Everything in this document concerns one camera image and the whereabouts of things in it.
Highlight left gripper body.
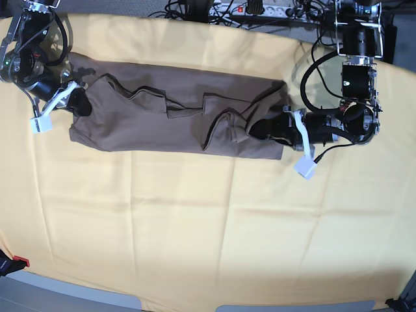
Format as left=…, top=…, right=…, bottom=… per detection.
left=276, top=106, right=340, bottom=151

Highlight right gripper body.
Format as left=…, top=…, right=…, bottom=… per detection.
left=27, top=70, right=80, bottom=110

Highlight brown T-shirt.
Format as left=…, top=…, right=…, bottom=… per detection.
left=69, top=53, right=290, bottom=159

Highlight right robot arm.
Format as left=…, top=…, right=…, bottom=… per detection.
left=1, top=1, right=92, bottom=118

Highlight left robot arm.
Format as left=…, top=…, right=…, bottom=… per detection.
left=250, top=1, right=383, bottom=150

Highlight white power strip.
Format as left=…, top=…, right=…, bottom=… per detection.
left=209, top=1, right=307, bottom=20

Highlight black vertical power strip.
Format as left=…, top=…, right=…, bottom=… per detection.
left=383, top=24, right=397, bottom=64

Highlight yellow table cloth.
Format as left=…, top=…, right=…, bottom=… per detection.
left=0, top=12, right=416, bottom=312

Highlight black clamp with red tip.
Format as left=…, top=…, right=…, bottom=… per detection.
left=0, top=250, right=30, bottom=277

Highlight black clamp at right corner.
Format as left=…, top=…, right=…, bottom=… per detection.
left=385, top=298, right=415, bottom=312

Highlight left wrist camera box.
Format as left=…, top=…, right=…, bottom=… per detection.
left=294, top=156, right=317, bottom=180

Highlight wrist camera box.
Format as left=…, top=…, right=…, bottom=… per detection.
left=294, top=156, right=317, bottom=180
left=30, top=115, right=53, bottom=134

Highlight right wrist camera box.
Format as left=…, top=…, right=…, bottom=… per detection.
left=30, top=115, right=53, bottom=134

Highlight tangled black cables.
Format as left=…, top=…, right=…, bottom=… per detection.
left=155, top=0, right=342, bottom=36

